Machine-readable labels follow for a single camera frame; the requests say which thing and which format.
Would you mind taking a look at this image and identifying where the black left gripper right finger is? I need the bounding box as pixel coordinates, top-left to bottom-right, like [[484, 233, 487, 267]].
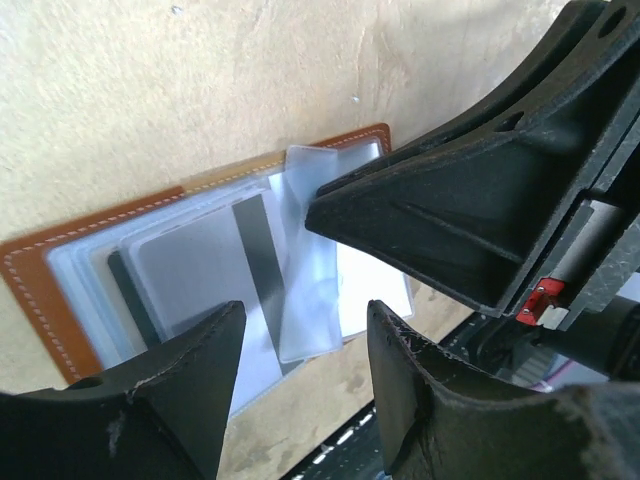
[[366, 298, 640, 480]]

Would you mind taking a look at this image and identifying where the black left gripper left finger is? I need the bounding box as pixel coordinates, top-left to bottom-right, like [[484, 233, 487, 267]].
[[1, 301, 246, 479]]

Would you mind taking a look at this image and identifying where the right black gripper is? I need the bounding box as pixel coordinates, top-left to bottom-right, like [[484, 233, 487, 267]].
[[306, 1, 639, 380]]

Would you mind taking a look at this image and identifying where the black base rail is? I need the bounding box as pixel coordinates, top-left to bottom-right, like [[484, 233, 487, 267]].
[[279, 319, 640, 480]]

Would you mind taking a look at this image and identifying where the brown leather card holder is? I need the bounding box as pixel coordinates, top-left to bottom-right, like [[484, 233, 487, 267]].
[[1, 123, 414, 414]]

